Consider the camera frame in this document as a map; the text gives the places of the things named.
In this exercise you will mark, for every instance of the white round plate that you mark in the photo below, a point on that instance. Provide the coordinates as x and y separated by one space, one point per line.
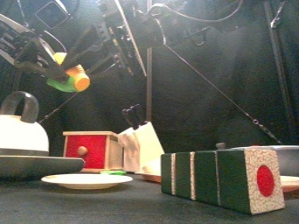
85 180

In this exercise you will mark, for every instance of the vertical metal frame pole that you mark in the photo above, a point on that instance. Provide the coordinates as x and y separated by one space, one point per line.
150 87

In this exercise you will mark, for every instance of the red wooden drawer box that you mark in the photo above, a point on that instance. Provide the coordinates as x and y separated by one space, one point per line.
91 150

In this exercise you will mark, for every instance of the black slanted frame strut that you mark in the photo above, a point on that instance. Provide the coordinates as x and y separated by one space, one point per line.
280 73

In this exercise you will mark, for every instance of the small grey knob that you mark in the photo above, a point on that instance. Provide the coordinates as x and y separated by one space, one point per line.
220 145

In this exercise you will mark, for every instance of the wooden cutting board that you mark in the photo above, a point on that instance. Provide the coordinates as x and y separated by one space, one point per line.
150 177

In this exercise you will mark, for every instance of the yellow toy corn cob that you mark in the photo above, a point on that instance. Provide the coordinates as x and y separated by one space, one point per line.
79 79

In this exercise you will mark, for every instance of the green block with red dot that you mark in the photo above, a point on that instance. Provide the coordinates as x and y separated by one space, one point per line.
230 180

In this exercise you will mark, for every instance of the grey metal pot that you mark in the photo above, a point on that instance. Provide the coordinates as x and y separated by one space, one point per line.
286 160

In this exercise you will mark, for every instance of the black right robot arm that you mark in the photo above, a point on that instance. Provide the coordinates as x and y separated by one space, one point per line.
179 32

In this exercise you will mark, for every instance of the cream round toy food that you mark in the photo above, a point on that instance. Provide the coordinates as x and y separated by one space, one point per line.
152 167

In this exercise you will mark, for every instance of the dark grey frying pan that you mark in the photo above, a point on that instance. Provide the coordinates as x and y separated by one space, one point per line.
35 166

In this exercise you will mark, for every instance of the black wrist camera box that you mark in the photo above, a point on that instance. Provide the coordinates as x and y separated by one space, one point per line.
51 14

